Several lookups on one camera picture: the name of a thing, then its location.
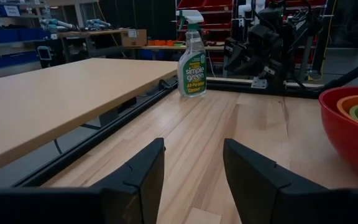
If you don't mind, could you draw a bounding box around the simple green spray bottle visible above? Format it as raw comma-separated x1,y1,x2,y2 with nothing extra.
176,9,208,98

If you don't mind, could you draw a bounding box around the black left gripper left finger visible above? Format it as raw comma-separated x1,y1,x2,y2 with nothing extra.
0,137,167,224

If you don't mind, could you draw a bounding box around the wooden workbench with legs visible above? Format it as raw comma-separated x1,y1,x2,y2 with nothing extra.
53,28,136,63

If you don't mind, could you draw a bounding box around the brown cardboard box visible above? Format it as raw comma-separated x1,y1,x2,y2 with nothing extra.
120,29,148,48

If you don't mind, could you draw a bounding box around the orange cups row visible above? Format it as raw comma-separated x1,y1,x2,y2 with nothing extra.
147,39,176,47

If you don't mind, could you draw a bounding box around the large red plastic bowl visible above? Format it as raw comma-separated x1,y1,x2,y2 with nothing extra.
318,86,358,183

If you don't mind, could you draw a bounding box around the small white-framed screen device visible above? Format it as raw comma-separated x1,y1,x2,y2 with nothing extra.
37,45,53,61

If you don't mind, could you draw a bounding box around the blue bin storage shelf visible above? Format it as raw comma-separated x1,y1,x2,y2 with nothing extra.
0,0,51,71

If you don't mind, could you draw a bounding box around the white label sign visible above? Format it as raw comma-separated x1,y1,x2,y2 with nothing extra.
2,4,21,17

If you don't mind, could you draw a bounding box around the light wood neighbouring table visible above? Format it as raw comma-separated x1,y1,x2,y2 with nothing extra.
0,57,180,179

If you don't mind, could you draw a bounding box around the black diagonal frame bar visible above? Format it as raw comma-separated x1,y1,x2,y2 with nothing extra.
321,55,358,91

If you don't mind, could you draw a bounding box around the orange plastic bowl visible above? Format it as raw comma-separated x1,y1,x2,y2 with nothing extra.
336,95,358,126

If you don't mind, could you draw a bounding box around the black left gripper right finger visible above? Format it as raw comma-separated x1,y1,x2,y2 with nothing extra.
223,138,358,224

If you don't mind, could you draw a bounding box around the red bin storage rack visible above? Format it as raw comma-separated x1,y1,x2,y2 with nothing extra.
175,0,328,63

